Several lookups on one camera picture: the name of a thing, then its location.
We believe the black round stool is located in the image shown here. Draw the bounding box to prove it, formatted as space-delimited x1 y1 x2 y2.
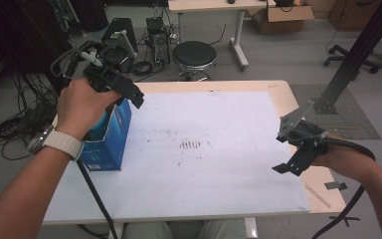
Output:
172 40 218 83

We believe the black equipment case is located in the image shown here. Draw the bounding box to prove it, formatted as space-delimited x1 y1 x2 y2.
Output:
100 17 138 54

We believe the closed cardboard box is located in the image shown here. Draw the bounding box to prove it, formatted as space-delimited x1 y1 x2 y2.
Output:
327 0 382 33

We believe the black office chair base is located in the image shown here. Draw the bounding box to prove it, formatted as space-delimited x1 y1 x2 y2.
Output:
322 44 382 75

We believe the computer tower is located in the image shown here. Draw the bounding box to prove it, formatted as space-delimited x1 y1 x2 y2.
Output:
145 16 172 66

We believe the dark curtain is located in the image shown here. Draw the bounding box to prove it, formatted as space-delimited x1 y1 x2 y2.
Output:
0 0 74 76

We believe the blue cardboard box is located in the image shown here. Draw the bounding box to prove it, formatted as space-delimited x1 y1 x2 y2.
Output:
79 98 133 172

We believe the black tape cross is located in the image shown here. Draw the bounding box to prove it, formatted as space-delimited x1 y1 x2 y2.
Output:
328 215 362 228

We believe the dark grey tape piece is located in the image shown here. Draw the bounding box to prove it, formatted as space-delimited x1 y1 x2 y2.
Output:
323 180 348 191

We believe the white-legged desk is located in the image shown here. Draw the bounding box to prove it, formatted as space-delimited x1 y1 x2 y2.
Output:
167 0 277 72

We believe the beige tape strip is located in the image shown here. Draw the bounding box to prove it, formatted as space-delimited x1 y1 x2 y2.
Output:
305 183 332 209

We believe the wristwatch with cream band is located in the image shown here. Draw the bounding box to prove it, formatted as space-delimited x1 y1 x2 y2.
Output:
26 124 85 162

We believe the black metal stand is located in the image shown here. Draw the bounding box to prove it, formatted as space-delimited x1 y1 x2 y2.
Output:
312 0 382 116

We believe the light blue bottle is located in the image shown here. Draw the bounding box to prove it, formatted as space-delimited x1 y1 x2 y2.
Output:
89 111 109 141

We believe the coiled black cable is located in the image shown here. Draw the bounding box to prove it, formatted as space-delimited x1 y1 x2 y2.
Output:
130 60 154 77

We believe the grey floor mat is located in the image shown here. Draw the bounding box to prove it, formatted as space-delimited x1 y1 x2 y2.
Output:
289 83 382 140

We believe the bundle of black floor cables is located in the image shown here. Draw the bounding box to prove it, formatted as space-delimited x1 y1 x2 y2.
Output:
0 71 61 160

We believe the white board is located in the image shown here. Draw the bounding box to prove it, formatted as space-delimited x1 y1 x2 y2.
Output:
43 91 311 223

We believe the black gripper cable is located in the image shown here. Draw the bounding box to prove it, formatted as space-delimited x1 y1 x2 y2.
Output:
311 136 376 239
50 41 118 239

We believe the person's right hand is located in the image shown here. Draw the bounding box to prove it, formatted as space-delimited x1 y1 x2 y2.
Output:
311 133 369 183

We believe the open cardboard box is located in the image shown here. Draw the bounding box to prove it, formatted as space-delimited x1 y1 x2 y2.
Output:
247 0 315 35

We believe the person's left hand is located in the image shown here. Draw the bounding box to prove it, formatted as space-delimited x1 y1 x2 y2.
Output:
56 77 122 142

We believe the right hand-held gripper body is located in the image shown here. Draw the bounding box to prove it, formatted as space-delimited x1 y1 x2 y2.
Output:
277 100 329 163

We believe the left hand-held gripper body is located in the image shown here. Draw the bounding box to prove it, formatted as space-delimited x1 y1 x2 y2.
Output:
79 29 138 98

